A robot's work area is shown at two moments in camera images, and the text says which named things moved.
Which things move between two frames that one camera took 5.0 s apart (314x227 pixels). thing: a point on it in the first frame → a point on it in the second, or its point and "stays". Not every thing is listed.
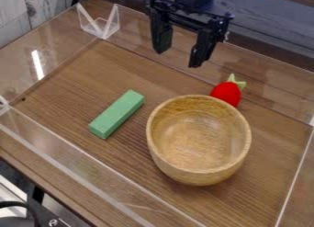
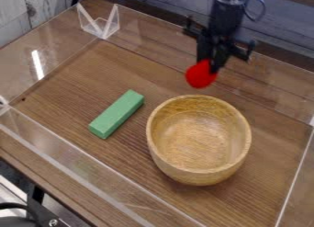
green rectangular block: [117, 113] stays
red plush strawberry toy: [229, 90] → [200, 75]
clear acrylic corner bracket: [100, 27] stays
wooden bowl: [200, 137] stays
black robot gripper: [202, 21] → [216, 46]
